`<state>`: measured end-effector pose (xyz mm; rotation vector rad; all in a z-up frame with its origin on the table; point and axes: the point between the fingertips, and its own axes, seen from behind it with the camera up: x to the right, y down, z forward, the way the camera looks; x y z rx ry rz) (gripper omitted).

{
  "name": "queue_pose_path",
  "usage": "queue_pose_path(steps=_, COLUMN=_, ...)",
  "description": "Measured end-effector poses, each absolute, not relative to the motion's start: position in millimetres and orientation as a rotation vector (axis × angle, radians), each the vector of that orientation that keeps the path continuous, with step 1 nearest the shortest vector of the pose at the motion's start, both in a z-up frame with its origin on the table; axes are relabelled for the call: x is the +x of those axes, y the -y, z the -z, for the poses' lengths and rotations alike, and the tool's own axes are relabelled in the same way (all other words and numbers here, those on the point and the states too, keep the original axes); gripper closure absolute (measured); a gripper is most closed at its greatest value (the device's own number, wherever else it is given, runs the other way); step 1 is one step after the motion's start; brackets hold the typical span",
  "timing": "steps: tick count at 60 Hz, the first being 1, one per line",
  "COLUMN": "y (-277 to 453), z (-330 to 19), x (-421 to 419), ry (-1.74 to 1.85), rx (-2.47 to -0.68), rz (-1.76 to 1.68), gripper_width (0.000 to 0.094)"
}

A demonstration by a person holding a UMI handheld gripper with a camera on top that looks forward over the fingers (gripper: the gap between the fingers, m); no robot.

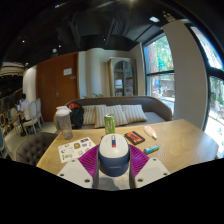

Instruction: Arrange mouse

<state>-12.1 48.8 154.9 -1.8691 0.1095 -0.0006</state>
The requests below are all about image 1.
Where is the grey curved sofa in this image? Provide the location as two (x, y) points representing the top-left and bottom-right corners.
(53, 95), (173, 131)

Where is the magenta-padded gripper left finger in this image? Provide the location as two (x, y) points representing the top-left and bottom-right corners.
(56, 144), (101, 190)

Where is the grey tufted armchair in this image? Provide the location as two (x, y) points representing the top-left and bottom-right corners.
(15, 131), (59, 167)

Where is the group of white chairs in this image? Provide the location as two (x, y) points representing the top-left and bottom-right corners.
(9, 98), (44, 136)

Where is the clear shaker bottle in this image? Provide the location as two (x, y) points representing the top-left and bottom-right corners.
(54, 105), (74, 141)

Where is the green potted plant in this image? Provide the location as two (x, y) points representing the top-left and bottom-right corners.
(83, 92), (104, 99)

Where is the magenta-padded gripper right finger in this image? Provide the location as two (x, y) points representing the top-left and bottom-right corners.
(128, 144), (171, 190)

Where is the white sticker sheet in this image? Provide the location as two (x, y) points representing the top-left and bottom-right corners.
(57, 136), (97, 164)

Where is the black red backpack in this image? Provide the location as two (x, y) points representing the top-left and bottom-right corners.
(67, 102), (85, 130)

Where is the grey glass-door cabinet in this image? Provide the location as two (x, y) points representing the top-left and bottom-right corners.
(107, 56), (138, 98)

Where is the small green blue pack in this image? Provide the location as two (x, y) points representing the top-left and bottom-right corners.
(143, 144), (160, 155)

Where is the black and orange box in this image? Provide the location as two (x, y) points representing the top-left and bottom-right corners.
(123, 130), (146, 146)

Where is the blue and white computer mouse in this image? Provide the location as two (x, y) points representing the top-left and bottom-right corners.
(97, 133), (131, 178)

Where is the small striped cushion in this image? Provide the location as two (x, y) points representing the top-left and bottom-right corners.
(81, 105), (98, 126)

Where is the large striped cushion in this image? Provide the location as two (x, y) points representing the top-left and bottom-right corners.
(94, 104), (129, 129)

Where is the person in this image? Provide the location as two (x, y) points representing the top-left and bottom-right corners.
(18, 93), (32, 123)

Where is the green drink can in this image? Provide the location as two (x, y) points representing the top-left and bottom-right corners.
(103, 113), (116, 135)

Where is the medium striped cushion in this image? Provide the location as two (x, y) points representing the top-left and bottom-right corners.
(121, 104), (148, 124)

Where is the brown wooden door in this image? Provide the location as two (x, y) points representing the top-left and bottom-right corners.
(36, 51), (80, 123)

